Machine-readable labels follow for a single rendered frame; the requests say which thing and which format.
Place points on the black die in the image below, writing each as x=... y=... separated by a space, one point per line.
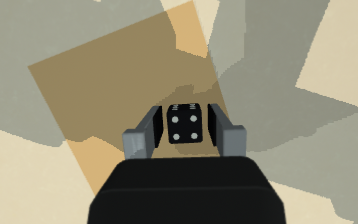
x=184 y=122

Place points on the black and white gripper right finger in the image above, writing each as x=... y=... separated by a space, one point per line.
x=230 y=139

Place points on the tan square mat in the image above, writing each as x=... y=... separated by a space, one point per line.
x=99 y=89

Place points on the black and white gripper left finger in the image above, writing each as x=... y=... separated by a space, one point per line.
x=140 y=142

